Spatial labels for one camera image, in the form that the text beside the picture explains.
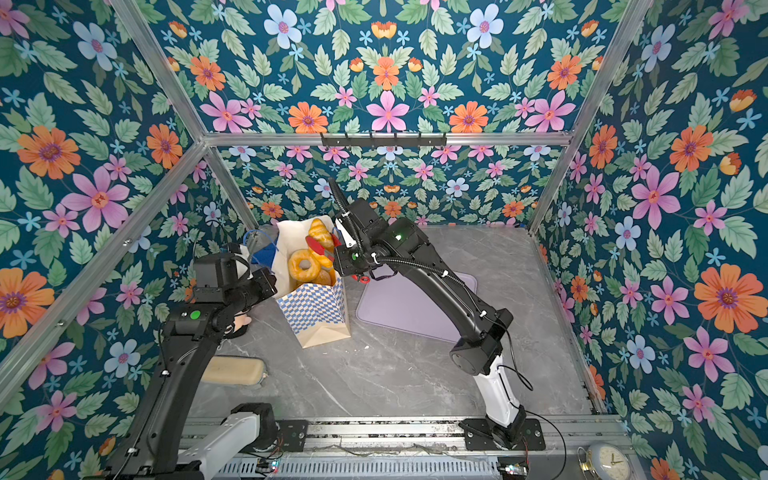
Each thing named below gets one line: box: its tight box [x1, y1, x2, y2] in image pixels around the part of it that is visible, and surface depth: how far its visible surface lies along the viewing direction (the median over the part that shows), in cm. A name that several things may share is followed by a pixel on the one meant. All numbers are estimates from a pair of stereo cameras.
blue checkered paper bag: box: [272, 217, 351, 349], surface depth 80 cm
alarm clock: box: [577, 442, 634, 480], surface depth 69 cm
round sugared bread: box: [314, 269, 336, 286], surface depth 100 cm
